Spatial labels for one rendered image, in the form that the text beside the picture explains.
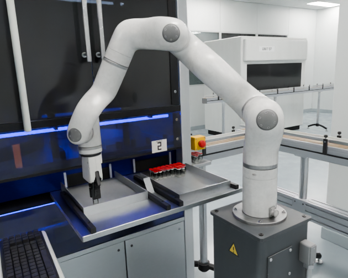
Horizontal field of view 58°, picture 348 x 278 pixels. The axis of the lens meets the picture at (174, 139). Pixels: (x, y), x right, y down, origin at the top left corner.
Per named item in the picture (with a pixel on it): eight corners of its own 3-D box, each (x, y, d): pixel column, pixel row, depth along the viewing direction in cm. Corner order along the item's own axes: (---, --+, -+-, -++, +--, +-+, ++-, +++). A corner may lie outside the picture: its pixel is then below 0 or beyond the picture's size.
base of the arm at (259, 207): (298, 215, 112) (300, 166, 109) (261, 231, 103) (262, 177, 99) (257, 199, 128) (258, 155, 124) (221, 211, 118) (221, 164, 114)
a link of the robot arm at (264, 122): (274, 160, 117) (276, 95, 112) (285, 176, 99) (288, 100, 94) (241, 160, 118) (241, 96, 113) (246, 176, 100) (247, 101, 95)
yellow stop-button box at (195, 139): (187, 148, 175) (186, 135, 173) (198, 146, 179) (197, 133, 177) (195, 151, 169) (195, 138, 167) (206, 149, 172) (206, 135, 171)
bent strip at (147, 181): (143, 191, 136) (142, 178, 135) (149, 190, 137) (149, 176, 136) (160, 202, 124) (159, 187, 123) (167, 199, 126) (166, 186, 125)
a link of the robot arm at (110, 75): (117, 67, 98) (82, 151, 105) (131, 67, 114) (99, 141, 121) (91, 54, 98) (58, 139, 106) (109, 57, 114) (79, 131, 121)
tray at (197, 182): (140, 180, 151) (140, 172, 150) (185, 169, 164) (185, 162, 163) (179, 203, 122) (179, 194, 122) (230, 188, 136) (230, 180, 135)
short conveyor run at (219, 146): (182, 168, 178) (181, 140, 175) (168, 162, 191) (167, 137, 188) (266, 148, 214) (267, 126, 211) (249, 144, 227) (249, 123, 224)
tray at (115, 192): (61, 189, 142) (60, 182, 141) (115, 177, 156) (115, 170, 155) (84, 217, 114) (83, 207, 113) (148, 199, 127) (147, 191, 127)
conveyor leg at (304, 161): (289, 262, 215) (294, 153, 199) (298, 258, 220) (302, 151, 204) (301, 269, 208) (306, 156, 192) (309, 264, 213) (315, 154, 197)
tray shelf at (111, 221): (49, 196, 140) (49, 192, 139) (181, 166, 176) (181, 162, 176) (83, 242, 100) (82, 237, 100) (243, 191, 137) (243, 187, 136)
